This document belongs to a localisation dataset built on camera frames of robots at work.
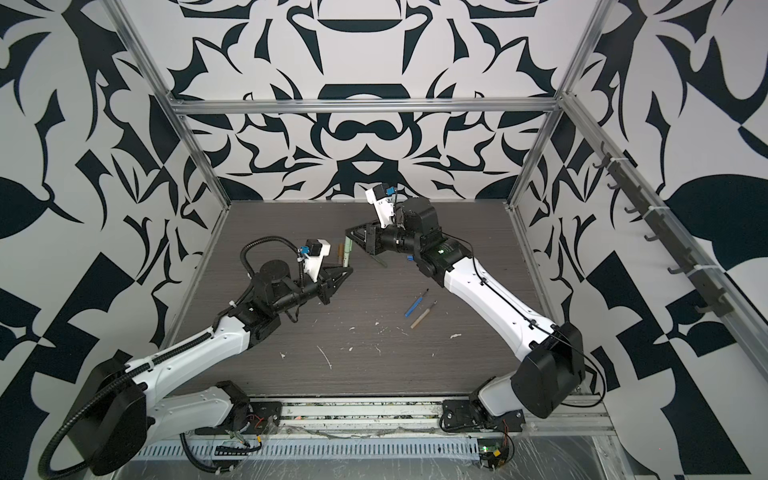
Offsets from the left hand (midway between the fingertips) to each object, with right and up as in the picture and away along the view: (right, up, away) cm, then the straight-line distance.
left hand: (351, 262), depth 74 cm
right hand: (0, +8, -5) cm, 9 cm away
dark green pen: (+7, -3, +30) cm, 31 cm away
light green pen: (-1, +1, -1) cm, 2 cm away
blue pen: (+18, -15, +20) cm, 31 cm away
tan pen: (+19, -18, +16) cm, 30 cm away
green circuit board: (+34, -44, -3) cm, 55 cm away
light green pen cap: (0, +4, -4) cm, 6 cm away
